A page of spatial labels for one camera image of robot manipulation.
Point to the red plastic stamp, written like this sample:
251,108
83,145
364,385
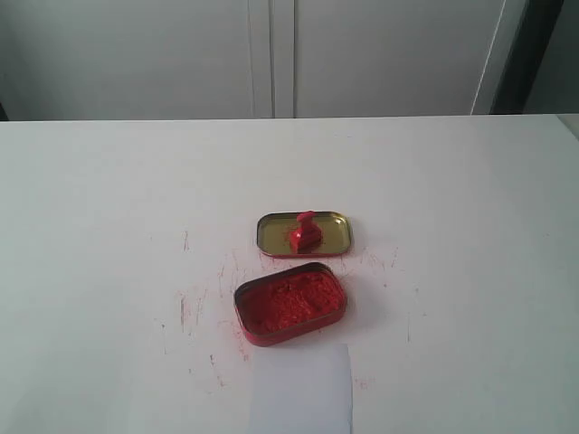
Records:
307,236

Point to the red ink paste tin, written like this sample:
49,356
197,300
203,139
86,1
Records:
290,303

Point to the white paper sheet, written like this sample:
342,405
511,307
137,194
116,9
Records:
302,390

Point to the gold tin lid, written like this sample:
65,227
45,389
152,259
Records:
274,233

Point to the white cabinet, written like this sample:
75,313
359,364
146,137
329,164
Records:
72,60

